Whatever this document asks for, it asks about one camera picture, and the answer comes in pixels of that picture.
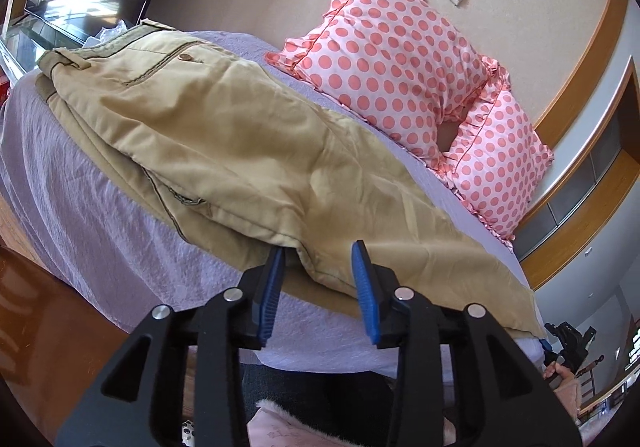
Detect right pink polka dot pillow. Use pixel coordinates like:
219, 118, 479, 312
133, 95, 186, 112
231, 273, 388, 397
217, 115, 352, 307
438, 57, 554, 243

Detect pink fuzzy sleeve forearm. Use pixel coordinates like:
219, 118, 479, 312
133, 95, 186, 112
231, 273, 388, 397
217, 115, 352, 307
553, 375, 582, 421

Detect pink polka dot pillow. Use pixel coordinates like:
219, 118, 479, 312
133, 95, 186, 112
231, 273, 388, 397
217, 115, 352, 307
265, 0, 497, 169
438, 57, 554, 243

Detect right hand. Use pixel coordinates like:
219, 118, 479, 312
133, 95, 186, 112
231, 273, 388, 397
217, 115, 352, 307
542, 361, 576, 389

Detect lavender bed sheet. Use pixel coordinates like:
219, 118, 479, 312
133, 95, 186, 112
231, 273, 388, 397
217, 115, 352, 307
0, 30, 549, 380

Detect left pink polka dot pillow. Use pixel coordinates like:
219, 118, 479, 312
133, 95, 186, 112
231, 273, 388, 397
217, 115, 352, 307
265, 0, 497, 169

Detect wooden chair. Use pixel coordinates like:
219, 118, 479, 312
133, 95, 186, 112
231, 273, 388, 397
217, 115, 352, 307
576, 354, 608, 405

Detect wooden door with glass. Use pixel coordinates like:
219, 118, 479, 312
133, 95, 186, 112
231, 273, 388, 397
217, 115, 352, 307
518, 0, 639, 289

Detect khaki beige pants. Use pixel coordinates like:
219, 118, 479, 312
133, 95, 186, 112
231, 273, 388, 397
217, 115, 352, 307
37, 22, 544, 337

